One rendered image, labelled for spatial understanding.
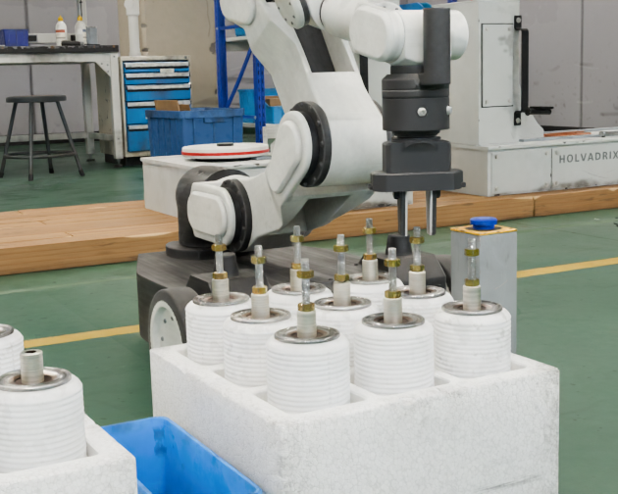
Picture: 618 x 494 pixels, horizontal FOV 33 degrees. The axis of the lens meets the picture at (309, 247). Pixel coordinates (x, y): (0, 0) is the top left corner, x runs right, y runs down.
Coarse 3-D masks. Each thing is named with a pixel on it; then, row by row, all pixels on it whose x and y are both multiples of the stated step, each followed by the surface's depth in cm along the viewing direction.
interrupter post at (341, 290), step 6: (336, 282) 135; (342, 282) 135; (348, 282) 135; (336, 288) 135; (342, 288) 135; (348, 288) 135; (336, 294) 135; (342, 294) 135; (348, 294) 135; (336, 300) 135; (342, 300) 135; (348, 300) 136; (342, 306) 135
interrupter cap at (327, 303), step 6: (318, 300) 138; (324, 300) 138; (330, 300) 138; (354, 300) 138; (360, 300) 137; (366, 300) 137; (318, 306) 134; (324, 306) 135; (330, 306) 134; (336, 306) 136; (348, 306) 134; (354, 306) 134; (360, 306) 133; (366, 306) 134
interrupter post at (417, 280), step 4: (412, 272) 141; (416, 272) 141; (420, 272) 141; (424, 272) 141; (412, 276) 141; (416, 276) 141; (420, 276) 141; (424, 276) 141; (412, 280) 141; (416, 280) 141; (420, 280) 141; (424, 280) 141; (412, 284) 141; (416, 284) 141; (420, 284) 141; (424, 284) 141; (412, 288) 141; (416, 288) 141; (420, 288) 141; (424, 288) 141; (412, 292) 141; (416, 292) 141; (420, 292) 141; (424, 292) 141
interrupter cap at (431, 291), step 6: (396, 288) 144; (402, 288) 144; (408, 288) 144; (426, 288) 144; (432, 288) 143; (438, 288) 143; (402, 294) 140; (408, 294) 140; (426, 294) 140; (432, 294) 140; (438, 294) 139; (444, 294) 141
